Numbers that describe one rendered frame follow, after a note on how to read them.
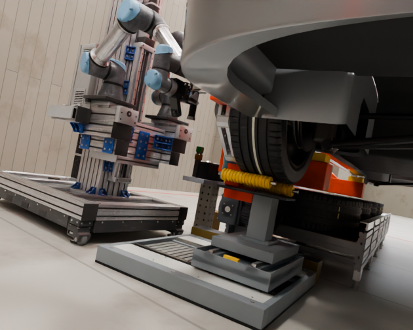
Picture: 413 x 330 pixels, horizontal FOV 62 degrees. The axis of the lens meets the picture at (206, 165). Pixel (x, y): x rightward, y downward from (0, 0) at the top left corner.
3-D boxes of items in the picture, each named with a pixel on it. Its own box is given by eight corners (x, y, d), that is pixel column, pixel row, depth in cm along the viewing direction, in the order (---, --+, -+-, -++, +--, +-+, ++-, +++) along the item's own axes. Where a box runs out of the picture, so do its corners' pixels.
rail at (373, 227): (363, 263, 188) (370, 223, 188) (352, 260, 190) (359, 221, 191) (385, 233, 400) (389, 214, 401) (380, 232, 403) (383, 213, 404)
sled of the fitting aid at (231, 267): (267, 295, 133) (271, 270, 133) (190, 267, 151) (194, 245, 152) (301, 273, 176) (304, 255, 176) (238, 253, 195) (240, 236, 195)
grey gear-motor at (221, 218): (277, 268, 179) (290, 201, 180) (208, 246, 201) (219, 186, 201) (288, 263, 195) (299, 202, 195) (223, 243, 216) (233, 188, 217)
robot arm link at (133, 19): (101, 84, 202) (157, 21, 170) (77, 76, 192) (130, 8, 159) (99, 67, 207) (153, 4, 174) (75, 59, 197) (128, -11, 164)
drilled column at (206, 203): (202, 243, 242) (213, 184, 242) (190, 239, 247) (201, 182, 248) (209, 242, 251) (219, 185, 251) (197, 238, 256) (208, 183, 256)
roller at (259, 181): (273, 190, 151) (275, 177, 151) (214, 178, 166) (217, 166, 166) (276, 190, 156) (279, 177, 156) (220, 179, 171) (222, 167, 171)
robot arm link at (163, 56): (172, 54, 157) (168, 77, 157) (152, 44, 149) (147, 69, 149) (183, 51, 151) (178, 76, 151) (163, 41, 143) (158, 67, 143)
